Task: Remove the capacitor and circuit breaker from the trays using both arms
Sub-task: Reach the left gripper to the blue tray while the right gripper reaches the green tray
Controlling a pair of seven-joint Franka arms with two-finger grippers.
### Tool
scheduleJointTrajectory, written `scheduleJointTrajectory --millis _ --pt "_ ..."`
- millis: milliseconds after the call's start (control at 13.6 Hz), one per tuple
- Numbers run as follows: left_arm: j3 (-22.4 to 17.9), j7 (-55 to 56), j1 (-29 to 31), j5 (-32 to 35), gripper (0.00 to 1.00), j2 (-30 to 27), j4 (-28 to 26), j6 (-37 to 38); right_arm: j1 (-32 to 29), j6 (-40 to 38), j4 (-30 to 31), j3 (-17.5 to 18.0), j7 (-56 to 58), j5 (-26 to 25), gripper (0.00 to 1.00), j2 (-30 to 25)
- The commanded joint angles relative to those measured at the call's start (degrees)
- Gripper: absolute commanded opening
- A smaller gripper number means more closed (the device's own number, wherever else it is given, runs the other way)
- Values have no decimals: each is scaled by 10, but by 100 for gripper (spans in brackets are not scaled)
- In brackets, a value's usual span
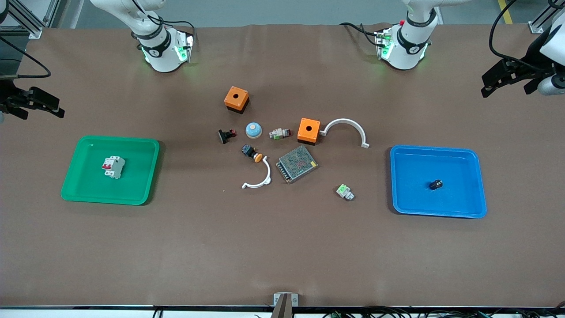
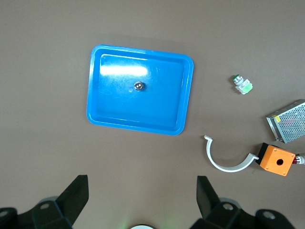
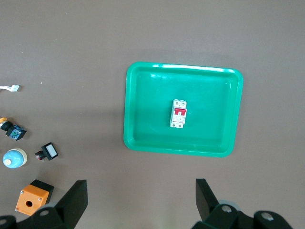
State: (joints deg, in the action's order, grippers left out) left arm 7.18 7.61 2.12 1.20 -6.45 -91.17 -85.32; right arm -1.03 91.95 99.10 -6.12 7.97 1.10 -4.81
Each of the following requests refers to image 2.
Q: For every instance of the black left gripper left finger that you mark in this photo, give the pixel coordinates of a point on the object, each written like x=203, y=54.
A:
x=71, y=200

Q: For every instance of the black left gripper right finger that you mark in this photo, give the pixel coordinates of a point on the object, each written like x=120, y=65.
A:
x=209, y=202

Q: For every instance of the black cylindrical knob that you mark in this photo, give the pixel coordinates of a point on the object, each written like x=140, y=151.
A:
x=139, y=86

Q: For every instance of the large white curved clamp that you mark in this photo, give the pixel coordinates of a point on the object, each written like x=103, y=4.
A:
x=228, y=169

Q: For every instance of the orange button box black base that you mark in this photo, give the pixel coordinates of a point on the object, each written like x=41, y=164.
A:
x=270, y=157

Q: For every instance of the blue plastic tray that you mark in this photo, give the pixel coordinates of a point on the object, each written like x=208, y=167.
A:
x=155, y=107

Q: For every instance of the metal mesh power supply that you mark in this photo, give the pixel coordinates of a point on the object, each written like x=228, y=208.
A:
x=289, y=124

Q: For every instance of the green push button switch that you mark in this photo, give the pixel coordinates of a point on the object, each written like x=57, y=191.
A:
x=243, y=86

